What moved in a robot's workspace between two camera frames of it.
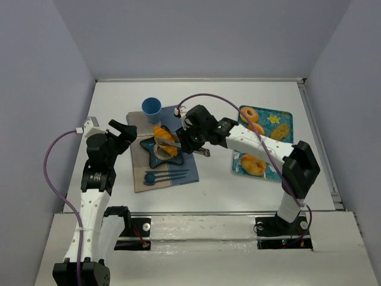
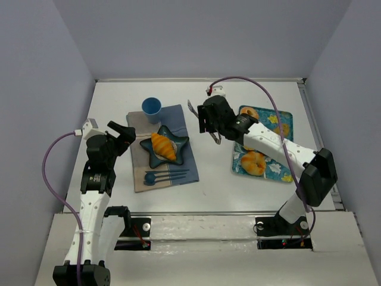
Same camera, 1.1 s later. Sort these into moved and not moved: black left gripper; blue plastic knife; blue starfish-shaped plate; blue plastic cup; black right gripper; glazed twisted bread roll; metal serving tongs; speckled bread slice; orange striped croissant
Moved: metal serving tongs; orange striped croissant; black right gripper
Not moved: blue plastic cup; black left gripper; speckled bread slice; blue plastic knife; blue starfish-shaped plate; glazed twisted bread roll
